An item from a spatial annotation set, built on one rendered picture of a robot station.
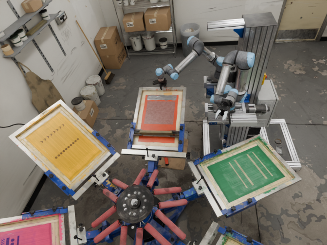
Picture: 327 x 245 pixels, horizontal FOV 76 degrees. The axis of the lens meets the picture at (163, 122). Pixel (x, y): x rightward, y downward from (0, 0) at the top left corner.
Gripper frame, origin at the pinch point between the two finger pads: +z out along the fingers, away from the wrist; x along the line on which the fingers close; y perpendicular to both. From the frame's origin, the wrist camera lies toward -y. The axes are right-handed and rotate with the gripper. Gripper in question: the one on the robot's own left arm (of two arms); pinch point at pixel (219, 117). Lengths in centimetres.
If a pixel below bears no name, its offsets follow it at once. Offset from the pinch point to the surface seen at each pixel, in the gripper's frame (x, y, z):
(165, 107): 81, 39, -34
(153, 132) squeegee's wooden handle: 74, 40, 4
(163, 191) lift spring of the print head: 33, 45, 55
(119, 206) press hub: 51, 30, 85
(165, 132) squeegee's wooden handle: 62, 42, -1
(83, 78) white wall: 336, 80, -102
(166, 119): 73, 45, -21
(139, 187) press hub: 45, 31, 65
